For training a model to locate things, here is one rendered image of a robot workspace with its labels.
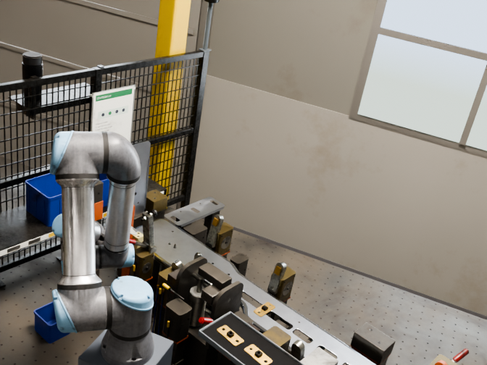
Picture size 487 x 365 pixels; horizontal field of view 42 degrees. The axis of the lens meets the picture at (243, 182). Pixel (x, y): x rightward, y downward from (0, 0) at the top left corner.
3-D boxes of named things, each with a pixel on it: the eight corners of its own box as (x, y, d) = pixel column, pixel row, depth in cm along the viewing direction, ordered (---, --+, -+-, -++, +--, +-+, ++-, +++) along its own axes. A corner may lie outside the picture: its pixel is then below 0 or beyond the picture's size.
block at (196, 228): (205, 279, 281) (213, 226, 268) (186, 289, 273) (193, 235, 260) (193, 271, 285) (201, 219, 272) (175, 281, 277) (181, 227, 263)
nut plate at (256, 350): (273, 361, 177) (274, 358, 177) (264, 367, 175) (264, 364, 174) (252, 344, 182) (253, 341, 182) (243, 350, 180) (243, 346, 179)
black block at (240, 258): (243, 312, 265) (254, 256, 252) (227, 322, 258) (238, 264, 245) (234, 305, 268) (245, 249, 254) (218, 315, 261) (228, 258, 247)
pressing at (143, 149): (144, 213, 265) (151, 140, 249) (123, 221, 257) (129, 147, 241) (143, 212, 265) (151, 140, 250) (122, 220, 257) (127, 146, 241)
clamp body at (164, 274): (175, 352, 239) (185, 273, 221) (153, 365, 231) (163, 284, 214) (163, 342, 243) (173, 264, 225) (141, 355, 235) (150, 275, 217)
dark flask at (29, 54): (46, 100, 245) (46, 56, 237) (29, 103, 240) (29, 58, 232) (35, 93, 249) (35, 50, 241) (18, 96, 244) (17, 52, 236)
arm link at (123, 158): (144, 124, 178) (129, 251, 206) (104, 123, 174) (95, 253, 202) (151, 146, 169) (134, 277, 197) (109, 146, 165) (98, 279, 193)
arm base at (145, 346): (136, 376, 173) (139, 349, 168) (90, 355, 177) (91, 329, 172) (163, 342, 185) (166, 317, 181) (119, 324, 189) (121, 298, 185)
